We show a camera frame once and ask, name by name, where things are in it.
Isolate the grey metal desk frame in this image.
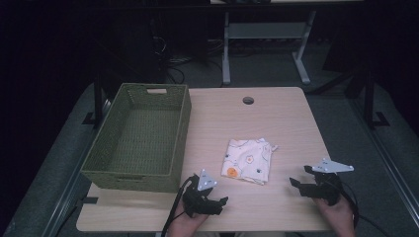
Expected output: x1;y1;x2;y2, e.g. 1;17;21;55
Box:
221;10;318;86

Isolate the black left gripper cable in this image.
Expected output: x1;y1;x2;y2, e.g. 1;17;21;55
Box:
160;176;196;237

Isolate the person's right hand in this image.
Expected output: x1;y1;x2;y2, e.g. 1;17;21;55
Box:
312;194;358;237

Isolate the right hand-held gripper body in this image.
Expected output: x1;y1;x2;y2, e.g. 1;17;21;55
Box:
308;157;356;207

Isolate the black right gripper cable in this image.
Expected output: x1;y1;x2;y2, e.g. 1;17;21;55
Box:
335;182;393;237

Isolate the green woven basket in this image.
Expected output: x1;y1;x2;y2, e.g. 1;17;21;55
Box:
80;82;193;194

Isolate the grey metal floor rail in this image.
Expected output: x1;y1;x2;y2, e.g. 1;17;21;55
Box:
41;100;113;237
349;97;419;228

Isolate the black metal stand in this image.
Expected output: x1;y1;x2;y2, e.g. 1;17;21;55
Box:
82;73;112;129
345;63;391;130

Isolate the egg print cloth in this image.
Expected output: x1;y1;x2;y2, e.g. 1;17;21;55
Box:
220;137;279;186

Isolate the tangle of floor cables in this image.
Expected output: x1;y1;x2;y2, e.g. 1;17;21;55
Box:
149;19;225;85

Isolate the person's left hand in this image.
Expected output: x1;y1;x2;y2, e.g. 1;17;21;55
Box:
167;199;211;237

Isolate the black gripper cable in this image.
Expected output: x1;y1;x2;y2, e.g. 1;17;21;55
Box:
160;176;196;237
335;182;393;237

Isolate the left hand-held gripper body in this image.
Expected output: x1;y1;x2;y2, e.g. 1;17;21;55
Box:
182;168;221;218

